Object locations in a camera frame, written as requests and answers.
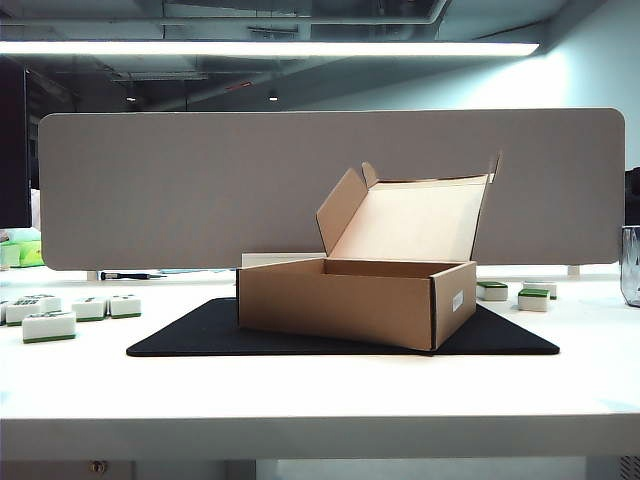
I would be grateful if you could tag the brown cardboard box open lid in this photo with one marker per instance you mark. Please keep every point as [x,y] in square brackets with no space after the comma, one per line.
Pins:
[335,305]

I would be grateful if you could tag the white green-backed mahjong tile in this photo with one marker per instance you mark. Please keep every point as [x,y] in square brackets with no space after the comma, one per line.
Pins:
[493,291]
[90,308]
[534,301]
[125,305]
[550,287]
[50,301]
[20,312]

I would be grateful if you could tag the mahjong tile with bird print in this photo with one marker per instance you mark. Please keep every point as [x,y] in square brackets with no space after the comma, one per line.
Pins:
[49,327]

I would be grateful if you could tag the black rectangular mat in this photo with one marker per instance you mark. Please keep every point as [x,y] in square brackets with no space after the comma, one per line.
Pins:
[200,335]

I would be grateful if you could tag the grey-brown desk divider panel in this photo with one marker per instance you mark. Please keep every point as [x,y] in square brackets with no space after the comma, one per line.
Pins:
[150,190]

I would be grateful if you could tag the black pen on desk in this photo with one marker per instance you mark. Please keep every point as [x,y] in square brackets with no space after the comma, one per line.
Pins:
[125,275]

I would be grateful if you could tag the green and white package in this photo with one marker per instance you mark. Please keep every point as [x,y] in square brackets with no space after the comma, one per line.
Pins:
[22,254]

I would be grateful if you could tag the clear faceted glass vase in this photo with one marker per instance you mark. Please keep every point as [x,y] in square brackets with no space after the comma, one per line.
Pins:
[631,265]

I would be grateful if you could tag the round metal drawer lock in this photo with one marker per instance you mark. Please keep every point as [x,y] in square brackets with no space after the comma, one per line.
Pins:
[98,466]

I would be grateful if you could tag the black rounded background object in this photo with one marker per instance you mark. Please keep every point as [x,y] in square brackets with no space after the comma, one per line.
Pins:
[633,180]

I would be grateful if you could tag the dark monitor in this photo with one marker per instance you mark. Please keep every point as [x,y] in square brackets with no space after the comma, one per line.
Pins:
[14,150]

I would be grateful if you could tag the white divider foot bracket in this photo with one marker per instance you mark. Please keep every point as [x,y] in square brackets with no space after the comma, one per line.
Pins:
[92,275]
[574,270]

